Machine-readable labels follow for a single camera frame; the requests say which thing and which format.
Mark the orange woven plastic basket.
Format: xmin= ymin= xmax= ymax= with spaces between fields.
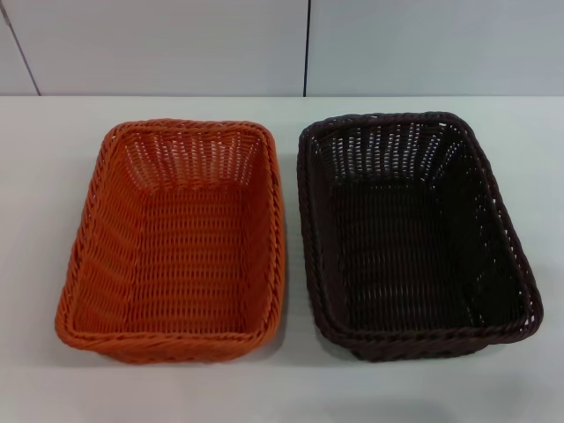
xmin=53 ymin=117 xmax=288 ymax=364

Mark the dark brown woven plastic basket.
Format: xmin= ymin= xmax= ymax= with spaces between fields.
xmin=296 ymin=110 xmax=545 ymax=363

